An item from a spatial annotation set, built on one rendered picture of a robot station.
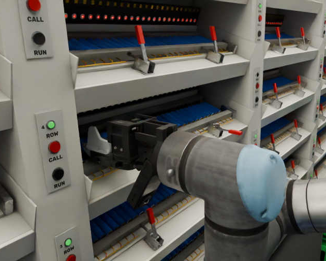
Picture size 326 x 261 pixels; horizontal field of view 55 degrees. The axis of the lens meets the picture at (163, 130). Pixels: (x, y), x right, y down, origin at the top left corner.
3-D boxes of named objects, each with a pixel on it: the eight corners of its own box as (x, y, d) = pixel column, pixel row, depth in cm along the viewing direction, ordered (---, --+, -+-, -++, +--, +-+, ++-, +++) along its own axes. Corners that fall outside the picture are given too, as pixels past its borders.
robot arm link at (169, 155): (211, 181, 52) (175, 205, 45) (188, 173, 55) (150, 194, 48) (212, 129, 49) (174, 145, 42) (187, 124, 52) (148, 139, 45)
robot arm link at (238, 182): (261, 243, 38) (265, 166, 34) (178, 209, 45) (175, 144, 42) (289, 208, 44) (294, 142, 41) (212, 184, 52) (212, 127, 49)
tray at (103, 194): (242, 138, 99) (254, 111, 95) (84, 223, 56) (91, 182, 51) (194, 109, 109) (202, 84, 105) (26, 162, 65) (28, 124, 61)
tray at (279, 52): (314, 59, 145) (328, 29, 138) (258, 71, 101) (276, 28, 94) (275, 43, 155) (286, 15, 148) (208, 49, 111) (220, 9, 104)
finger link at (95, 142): (81, 120, 61) (117, 126, 56) (84, 149, 63) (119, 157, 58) (69, 124, 59) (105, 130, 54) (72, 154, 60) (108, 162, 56)
